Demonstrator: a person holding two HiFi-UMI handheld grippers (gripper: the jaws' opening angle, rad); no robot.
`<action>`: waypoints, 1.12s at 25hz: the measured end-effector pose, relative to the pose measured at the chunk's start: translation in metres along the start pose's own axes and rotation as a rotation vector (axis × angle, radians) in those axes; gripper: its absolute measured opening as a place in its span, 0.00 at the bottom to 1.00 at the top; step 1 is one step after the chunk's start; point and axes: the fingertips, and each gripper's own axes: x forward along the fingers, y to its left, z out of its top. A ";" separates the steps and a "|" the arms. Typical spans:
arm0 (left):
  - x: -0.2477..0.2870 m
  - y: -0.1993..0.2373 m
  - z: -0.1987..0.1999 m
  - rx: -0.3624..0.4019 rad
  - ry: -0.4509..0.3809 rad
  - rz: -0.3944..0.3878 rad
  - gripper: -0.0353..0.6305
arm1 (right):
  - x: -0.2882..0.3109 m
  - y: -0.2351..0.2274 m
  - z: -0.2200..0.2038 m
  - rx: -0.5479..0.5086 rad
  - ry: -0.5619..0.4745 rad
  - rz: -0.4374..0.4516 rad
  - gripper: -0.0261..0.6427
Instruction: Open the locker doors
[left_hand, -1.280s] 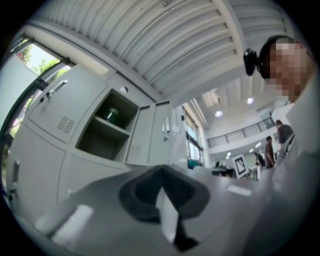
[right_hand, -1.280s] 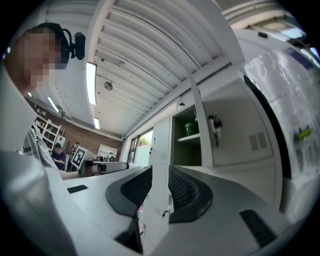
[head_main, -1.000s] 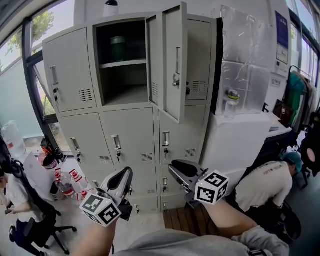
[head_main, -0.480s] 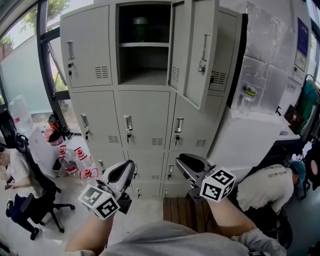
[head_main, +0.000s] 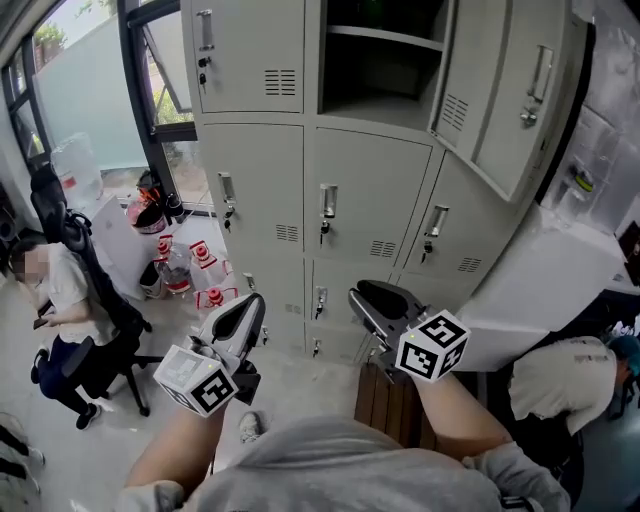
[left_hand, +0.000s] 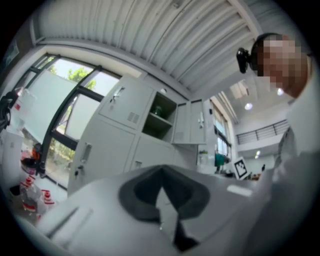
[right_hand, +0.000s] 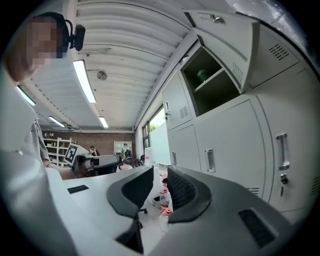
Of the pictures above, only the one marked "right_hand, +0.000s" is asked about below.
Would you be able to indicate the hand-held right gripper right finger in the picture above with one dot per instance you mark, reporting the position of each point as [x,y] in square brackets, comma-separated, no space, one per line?
[190,197]

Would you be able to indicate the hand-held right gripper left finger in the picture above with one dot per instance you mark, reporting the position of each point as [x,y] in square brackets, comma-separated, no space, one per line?
[125,195]

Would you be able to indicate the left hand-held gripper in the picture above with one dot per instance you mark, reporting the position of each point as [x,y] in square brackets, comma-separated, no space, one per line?
[71,153]

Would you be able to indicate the grey metal locker cabinet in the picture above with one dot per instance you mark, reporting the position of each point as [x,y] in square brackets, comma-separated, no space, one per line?
[230,140]

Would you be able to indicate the person's left forearm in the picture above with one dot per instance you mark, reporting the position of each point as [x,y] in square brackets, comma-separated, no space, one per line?
[52,167]

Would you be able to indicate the clear jug with red cap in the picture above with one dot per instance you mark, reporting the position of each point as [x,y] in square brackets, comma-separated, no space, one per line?
[165,220]
[165,197]

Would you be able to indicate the long ceiling tube light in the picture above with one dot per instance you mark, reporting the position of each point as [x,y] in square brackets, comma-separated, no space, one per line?
[103,122]
[84,80]
[26,96]
[56,121]

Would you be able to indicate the large clear water jug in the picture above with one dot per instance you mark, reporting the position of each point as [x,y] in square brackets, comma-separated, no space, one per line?
[150,155]

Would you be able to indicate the black-framed window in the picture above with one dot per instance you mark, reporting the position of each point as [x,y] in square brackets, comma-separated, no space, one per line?
[160,142]

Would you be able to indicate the white shelving unit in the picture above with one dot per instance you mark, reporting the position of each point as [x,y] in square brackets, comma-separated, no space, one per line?
[56,150]

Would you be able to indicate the round ceiling smoke detector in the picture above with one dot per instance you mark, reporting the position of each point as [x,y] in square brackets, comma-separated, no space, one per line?
[102,75]

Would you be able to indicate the person's grey shirt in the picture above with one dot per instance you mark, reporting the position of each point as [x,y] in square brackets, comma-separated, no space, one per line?
[15,120]

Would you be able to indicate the dark green jar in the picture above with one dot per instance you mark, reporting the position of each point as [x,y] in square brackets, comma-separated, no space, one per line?
[202,75]

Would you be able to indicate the person's head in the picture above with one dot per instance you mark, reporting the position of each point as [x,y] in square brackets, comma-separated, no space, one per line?
[37,45]

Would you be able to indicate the small white round wall device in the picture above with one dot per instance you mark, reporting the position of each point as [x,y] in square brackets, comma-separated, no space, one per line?
[185,59]

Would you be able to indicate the black head-worn camera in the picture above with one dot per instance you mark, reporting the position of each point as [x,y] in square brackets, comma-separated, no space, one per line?
[78,37]

